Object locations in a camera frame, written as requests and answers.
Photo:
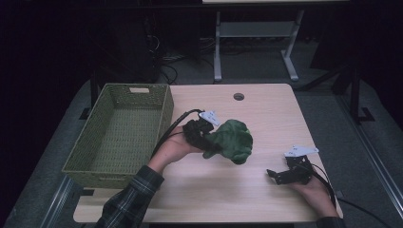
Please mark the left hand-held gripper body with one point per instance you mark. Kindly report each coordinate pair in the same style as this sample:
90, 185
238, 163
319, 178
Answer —
195, 133

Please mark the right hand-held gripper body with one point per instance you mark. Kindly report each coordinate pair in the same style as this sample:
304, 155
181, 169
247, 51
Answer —
299, 171

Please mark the green fleece garment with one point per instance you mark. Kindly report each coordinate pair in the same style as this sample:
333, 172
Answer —
233, 141

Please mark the green woven basket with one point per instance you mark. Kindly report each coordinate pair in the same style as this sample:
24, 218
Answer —
120, 133

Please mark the person's left hand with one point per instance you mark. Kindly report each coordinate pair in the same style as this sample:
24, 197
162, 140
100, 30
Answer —
171, 148

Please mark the person's right hand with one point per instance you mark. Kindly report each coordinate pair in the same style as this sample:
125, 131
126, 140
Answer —
318, 198

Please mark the black metal stand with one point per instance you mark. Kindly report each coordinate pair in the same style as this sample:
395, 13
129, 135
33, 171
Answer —
356, 95

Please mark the dark computer tower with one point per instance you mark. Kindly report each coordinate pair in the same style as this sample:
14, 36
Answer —
133, 47

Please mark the white metal stand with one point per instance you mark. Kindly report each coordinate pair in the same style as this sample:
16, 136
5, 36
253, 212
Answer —
253, 29

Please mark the grey metal floor rail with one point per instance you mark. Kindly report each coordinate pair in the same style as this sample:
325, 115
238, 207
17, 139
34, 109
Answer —
55, 202
374, 152

